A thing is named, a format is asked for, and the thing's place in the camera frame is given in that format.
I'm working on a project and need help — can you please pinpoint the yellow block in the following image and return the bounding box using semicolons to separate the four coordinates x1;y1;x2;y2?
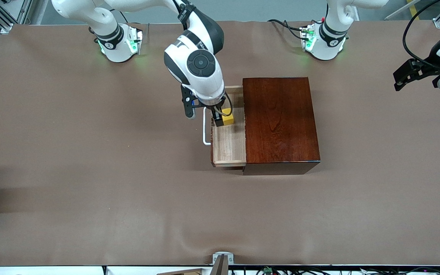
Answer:
221;108;235;126

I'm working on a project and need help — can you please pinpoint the light wood drawer white handle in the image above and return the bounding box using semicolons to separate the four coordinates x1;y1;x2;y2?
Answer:
202;85;247;168

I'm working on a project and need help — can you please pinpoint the dark brown wooden cabinet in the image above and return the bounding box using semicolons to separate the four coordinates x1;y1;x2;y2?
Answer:
242;77;321;176

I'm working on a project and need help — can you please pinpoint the brown table cloth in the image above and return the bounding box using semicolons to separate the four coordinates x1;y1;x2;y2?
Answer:
0;20;440;267

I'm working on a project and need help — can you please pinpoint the grey metal table clamp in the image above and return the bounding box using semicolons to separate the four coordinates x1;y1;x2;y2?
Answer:
212;252;234;265

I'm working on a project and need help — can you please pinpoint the black left arm base cable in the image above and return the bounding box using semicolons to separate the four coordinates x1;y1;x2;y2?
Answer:
268;19;305;40

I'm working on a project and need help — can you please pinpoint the black arm base cable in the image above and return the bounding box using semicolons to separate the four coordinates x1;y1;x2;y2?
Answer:
120;10;139;24
268;19;305;40

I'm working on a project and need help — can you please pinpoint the black right arm base cable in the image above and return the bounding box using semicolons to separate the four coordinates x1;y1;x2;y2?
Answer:
120;10;139;24

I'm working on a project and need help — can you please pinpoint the grey camera post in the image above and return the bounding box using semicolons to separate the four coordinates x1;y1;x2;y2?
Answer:
210;255;229;275

